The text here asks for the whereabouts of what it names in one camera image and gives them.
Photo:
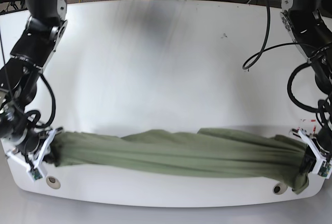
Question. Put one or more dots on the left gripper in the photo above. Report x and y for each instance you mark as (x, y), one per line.
(323, 141)

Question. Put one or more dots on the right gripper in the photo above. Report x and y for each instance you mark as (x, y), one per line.
(28, 143)

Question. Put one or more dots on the green T-shirt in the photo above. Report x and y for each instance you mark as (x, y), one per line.
(208, 153)

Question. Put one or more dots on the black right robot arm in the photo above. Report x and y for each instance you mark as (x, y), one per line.
(19, 75)

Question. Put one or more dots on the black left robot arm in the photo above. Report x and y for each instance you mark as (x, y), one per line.
(304, 23)

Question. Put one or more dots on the left grey table grommet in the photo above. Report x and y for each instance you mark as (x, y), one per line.
(53, 182)

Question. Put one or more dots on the grey table grommet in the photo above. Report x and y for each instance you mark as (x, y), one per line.
(53, 182)
(280, 188)

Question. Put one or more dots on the red tape rectangle marking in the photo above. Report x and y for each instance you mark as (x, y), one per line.
(309, 125)

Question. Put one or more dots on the right grey table grommet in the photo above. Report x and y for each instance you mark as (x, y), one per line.
(280, 188)

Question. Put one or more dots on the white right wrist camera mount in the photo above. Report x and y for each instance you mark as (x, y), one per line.
(34, 169)

